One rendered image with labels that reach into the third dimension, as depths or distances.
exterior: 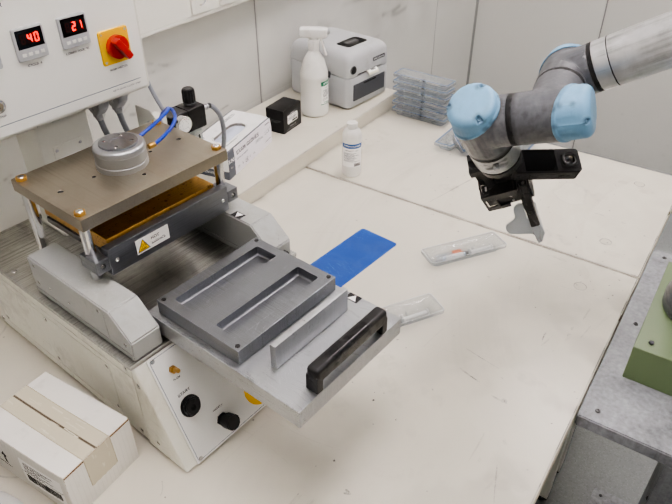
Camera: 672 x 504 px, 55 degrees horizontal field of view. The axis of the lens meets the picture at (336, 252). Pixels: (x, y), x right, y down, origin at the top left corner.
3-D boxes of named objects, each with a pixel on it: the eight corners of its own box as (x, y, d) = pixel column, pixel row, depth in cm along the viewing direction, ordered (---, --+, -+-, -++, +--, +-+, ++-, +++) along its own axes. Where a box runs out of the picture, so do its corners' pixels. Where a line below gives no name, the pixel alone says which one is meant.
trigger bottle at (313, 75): (299, 117, 188) (296, 31, 173) (303, 106, 195) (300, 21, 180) (328, 118, 187) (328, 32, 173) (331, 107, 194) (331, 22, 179)
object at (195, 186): (47, 222, 103) (31, 169, 98) (158, 169, 117) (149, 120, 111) (112, 262, 94) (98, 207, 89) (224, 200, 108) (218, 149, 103)
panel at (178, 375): (197, 464, 97) (144, 361, 91) (324, 353, 116) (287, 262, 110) (204, 467, 96) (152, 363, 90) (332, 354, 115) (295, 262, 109)
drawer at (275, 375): (150, 330, 95) (140, 290, 91) (255, 261, 109) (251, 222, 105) (300, 433, 80) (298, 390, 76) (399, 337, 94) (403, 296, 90)
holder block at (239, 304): (159, 312, 93) (156, 299, 91) (257, 249, 105) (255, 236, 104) (239, 365, 85) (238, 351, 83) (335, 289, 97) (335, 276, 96)
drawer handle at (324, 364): (305, 388, 81) (304, 365, 79) (375, 325, 91) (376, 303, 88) (317, 395, 80) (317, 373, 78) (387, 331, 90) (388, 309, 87)
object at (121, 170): (6, 216, 105) (-20, 143, 97) (159, 147, 124) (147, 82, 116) (94, 274, 92) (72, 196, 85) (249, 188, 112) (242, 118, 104)
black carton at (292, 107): (266, 130, 181) (265, 107, 177) (284, 118, 188) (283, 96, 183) (284, 134, 179) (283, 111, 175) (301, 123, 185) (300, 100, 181)
